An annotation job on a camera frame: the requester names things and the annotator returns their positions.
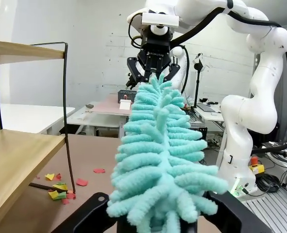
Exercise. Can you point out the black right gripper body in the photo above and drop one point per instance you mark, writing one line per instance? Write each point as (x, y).
(155, 48)

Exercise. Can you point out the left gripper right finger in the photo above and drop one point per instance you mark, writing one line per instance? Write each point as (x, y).
(230, 218)

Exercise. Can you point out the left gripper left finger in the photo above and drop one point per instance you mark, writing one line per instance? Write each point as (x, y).
(94, 213)

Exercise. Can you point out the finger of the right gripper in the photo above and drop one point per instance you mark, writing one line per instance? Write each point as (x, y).
(173, 71)
(134, 70)

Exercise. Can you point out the teal chenille duster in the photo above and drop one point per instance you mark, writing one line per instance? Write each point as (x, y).
(162, 157)

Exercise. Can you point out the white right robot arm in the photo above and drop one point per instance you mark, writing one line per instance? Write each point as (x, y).
(262, 80)

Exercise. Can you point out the black tripod stand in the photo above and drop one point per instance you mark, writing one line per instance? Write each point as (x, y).
(198, 80)

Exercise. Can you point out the small pink paper scrap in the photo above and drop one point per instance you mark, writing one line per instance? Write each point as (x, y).
(65, 201)

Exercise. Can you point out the small white box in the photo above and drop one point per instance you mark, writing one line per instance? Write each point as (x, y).
(125, 104)

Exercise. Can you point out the green paper scrap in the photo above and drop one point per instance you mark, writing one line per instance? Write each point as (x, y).
(62, 196)

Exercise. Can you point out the yellow paper scrap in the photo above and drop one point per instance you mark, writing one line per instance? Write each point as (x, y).
(60, 186)
(53, 194)
(49, 176)

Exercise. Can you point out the pink topped table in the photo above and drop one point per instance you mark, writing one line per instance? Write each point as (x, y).
(104, 106)

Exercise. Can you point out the white desk with laptop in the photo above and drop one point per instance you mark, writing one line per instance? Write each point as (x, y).
(210, 112)

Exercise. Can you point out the red yellow emergency stop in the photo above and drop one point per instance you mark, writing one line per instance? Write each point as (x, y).
(256, 166)

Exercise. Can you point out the large white desk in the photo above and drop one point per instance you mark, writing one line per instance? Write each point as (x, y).
(24, 114)

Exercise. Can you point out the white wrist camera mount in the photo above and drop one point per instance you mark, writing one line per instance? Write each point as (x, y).
(160, 19)

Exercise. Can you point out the ribbed aluminium base plate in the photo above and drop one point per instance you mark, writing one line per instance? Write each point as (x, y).
(274, 213)

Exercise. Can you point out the two-tier wooden shelf black frame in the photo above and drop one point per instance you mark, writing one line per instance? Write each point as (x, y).
(17, 155)

